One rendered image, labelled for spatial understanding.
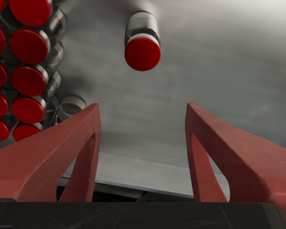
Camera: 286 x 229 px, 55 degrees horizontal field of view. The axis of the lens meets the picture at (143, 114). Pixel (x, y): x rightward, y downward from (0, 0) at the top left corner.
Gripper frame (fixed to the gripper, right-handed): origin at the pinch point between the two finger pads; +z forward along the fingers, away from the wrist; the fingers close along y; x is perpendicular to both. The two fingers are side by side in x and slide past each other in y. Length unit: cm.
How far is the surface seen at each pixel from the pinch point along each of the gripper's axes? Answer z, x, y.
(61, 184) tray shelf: 9.8, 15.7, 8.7
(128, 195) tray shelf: 9.8, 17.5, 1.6
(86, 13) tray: 9.3, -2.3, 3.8
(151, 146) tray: 9.5, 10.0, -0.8
